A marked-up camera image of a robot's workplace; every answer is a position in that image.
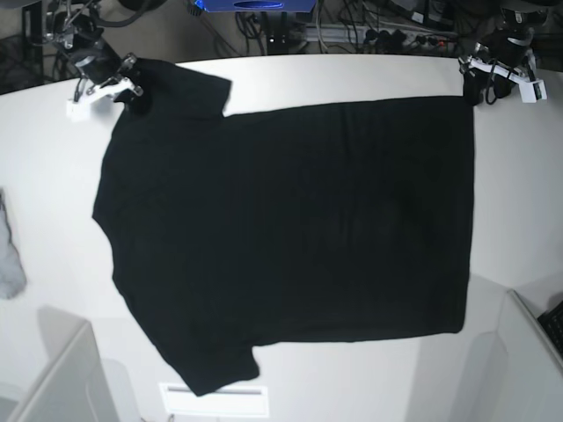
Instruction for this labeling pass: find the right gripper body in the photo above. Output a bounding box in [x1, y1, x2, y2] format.
[68, 27, 144, 114]

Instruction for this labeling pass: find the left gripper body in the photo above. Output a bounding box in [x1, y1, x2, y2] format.
[458, 27, 539, 106]

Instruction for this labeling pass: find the black T-shirt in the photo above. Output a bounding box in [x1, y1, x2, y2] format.
[93, 60, 475, 396]

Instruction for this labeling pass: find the blue box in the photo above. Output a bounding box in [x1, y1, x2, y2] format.
[194, 0, 317, 12]

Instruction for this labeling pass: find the white power strip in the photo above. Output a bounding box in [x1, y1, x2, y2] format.
[300, 24, 457, 46]

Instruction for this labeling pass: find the grey cloth at edge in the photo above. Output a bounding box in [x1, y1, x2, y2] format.
[0, 191, 27, 300]

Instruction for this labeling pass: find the black keyboard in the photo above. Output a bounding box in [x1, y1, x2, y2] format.
[537, 302, 563, 354]

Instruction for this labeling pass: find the white partition panel left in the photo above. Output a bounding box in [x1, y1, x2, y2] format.
[1, 306, 142, 421]

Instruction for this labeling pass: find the white partition panel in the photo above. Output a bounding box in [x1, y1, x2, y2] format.
[1, 306, 142, 421]
[457, 290, 562, 421]

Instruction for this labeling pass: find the white partition panel right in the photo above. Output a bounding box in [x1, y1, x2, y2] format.
[457, 290, 562, 421]

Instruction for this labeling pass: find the white table slot plate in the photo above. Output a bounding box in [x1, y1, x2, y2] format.
[158, 383, 270, 418]

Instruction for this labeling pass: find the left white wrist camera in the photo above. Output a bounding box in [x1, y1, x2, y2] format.
[518, 79, 547, 104]

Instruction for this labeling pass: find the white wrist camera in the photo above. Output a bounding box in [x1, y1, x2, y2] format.
[66, 99, 91, 122]
[518, 79, 547, 104]

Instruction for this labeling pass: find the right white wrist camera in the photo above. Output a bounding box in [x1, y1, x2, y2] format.
[66, 99, 91, 122]

